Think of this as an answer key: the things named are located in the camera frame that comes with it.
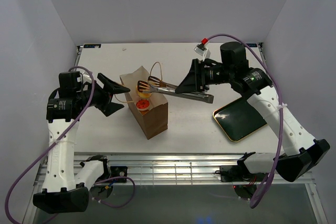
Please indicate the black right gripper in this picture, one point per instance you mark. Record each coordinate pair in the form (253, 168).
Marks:
(195, 81)

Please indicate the green serving tray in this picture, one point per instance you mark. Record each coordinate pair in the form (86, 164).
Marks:
(238, 120)

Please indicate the metal tongs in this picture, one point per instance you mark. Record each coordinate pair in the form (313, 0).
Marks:
(156, 85)

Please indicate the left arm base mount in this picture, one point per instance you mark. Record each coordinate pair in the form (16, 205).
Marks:
(119, 171)

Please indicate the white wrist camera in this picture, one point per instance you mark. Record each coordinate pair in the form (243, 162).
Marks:
(202, 50)
(84, 79)

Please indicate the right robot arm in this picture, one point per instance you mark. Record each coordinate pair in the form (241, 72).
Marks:
(299, 152)

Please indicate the round fake bun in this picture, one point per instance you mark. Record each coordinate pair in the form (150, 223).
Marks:
(143, 95)

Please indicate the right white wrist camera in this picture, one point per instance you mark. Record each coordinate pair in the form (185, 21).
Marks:
(202, 50)

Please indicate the red fake donut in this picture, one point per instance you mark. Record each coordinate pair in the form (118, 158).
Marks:
(143, 105)

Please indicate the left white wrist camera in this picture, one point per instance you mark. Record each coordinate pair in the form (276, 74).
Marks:
(84, 79)

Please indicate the brown paper bag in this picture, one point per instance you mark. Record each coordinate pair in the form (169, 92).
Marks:
(149, 109)

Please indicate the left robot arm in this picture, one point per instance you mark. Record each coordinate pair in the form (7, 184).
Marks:
(63, 191)

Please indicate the aluminium front rail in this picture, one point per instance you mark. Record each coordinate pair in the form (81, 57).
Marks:
(173, 169)

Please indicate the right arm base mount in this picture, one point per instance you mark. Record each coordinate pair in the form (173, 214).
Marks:
(237, 174)

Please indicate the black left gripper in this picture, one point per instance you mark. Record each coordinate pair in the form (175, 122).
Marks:
(110, 87)

